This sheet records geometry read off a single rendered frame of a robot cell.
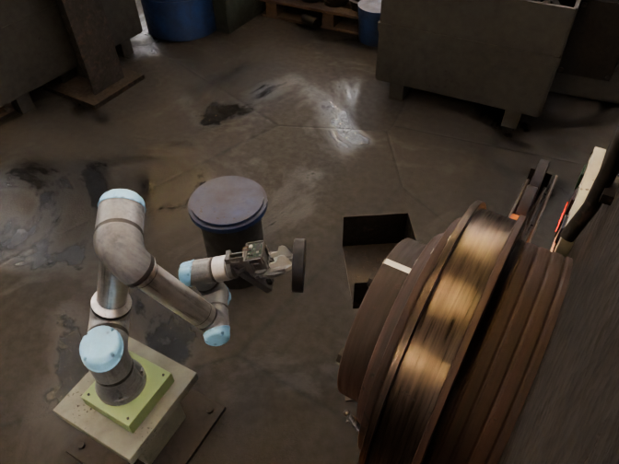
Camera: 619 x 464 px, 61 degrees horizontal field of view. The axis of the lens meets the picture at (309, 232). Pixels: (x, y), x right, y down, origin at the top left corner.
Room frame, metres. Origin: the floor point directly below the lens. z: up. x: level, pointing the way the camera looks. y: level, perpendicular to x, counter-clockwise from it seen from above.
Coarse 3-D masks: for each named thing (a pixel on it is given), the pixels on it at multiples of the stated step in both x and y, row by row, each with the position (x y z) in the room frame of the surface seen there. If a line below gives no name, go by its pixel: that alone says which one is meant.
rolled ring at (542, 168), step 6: (540, 162) 1.38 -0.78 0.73; (546, 162) 1.38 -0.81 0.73; (540, 168) 1.35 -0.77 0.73; (546, 168) 1.34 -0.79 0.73; (534, 174) 1.33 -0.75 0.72; (540, 174) 1.33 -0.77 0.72; (534, 180) 1.31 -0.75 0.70; (540, 180) 1.31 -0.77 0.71; (540, 186) 1.40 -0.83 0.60; (534, 198) 1.28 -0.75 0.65
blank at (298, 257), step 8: (296, 240) 1.00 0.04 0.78; (304, 240) 1.00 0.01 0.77; (296, 248) 0.97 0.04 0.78; (304, 248) 0.97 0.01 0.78; (296, 256) 0.94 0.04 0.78; (304, 256) 0.94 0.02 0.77; (296, 264) 0.92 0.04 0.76; (304, 264) 0.95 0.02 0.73; (296, 272) 0.91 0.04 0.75; (304, 272) 0.97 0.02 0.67; (296, 280) 0.90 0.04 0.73; (304, 280) 0.96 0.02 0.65; (296, 288) 0.89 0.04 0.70
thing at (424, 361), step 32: (480, 224) 0.50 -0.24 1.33; (512, 224) 0.52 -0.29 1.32; (448, 256) 0.43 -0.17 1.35; (480, 256) 0.44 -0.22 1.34; (448, 288) 0.39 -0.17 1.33; (480, 288) 0.39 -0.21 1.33; (416, 320) 0.36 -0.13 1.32; (448, 320) 0.36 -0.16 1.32; (416, 352) 0.33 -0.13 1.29; (448, 352) 0.32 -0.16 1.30; (384, 384) 0.30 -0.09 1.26; (416, 384) 0.30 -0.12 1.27; (384, 416) 0.28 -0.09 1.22; (416, 416) 0.27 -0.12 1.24; (384, 448) 0.26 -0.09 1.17; (416, 448) 0.25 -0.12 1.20
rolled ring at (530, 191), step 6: (528, 186) 1.24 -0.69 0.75; (534, 186) 1.25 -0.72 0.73; (528, 192) 1.20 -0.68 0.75; (534, 192) 1.20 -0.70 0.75; (522, 198) 1.19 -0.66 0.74; (528, 198) 1.18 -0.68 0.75; (522, 204) 1.17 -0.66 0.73; (528, 204) 1.16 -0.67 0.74; (522, 210) 1.15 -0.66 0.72; (528, 210) 1.15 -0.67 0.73
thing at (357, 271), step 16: (352, 224) 1.15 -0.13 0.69; (368, 224) 1.15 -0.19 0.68; (384, 224) 1.15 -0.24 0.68; (400, 224) 1.16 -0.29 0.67; (352, 240) 1.15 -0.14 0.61; (368, 240) 1.15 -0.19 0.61; (384, 240) 1.15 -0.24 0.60; (400, 240) 1.16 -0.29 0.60; (416, 240) 1.04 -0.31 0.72; (352, 256) 1.10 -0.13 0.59; (368, 256) 1.10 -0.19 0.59; (384, 256) 1.09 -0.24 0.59; (352, 272) 1.03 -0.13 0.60; (368, 272) 1.03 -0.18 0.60; (352, 288) 0.96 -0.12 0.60; (352, 304) 0.90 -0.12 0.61; (352, 400) 0.90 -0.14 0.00
